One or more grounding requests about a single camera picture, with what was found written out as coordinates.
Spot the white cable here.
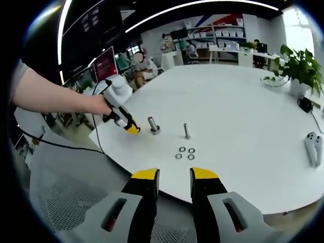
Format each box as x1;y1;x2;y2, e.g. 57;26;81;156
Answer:
309;111;324;134

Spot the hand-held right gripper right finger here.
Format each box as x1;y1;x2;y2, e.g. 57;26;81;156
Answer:
189;167;282;243

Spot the small green desk plant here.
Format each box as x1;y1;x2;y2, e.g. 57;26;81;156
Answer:
239;40;257;52

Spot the black power adapter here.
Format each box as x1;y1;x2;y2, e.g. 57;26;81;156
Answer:
298;97;314;113

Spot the grey mesh office chair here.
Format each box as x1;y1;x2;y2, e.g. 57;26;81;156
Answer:
29;128;195;243

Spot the black ceiling sign panel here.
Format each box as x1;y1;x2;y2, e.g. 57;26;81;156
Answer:
61;0;125;37

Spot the white cabinet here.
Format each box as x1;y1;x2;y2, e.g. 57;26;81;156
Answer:
161;50;183;72

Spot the person's left hand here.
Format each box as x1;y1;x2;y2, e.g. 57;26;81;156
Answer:
91;95;113;122

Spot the laptop with red screen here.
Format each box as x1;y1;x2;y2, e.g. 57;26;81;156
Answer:
92;46;120;85

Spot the black monitor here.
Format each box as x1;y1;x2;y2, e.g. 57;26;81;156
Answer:
170;28;188;41

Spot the large bright window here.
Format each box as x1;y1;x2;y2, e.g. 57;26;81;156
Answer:
281;7;312;59

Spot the potted green plant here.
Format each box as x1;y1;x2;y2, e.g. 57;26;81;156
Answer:
261;44;324;99

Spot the white shelving unit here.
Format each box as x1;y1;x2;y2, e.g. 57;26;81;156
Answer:
185;17;248;60

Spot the long white desk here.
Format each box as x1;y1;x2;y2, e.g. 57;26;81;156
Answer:
208;48;279;69

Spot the thick threaded steel stud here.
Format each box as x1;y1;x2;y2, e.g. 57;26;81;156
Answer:
147;116;161;135

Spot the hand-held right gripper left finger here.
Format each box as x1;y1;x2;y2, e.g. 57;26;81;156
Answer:
73;168;160;243

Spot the white game controller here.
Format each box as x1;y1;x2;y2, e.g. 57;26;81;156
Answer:
304;132;319;168
315;135;324;167

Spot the curved ceiling light strip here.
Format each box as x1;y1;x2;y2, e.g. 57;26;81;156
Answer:
125;0;279;33
57;0;73;67

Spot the white office chair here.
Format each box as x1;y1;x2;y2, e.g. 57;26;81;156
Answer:
187;44;200;60

